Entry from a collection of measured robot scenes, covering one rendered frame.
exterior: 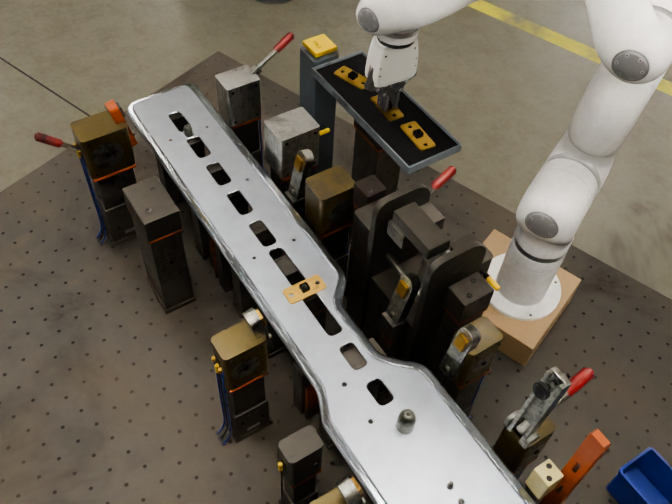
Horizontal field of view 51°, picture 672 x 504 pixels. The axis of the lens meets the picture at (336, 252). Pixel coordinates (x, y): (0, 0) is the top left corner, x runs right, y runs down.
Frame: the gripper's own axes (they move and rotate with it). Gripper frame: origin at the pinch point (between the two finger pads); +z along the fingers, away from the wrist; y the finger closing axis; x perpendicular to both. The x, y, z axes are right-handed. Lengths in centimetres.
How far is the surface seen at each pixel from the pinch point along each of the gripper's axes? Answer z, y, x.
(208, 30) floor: 118, -30, -207
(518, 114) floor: 118, -136, -85
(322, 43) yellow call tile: 2.5, 2.0, -26.3
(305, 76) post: 10.9, 6.1, -26.8
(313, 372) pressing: 19, 39, 42
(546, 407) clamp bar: 3, 14, 72
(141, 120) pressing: 18, 45, -37
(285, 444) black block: 20, 49, 52
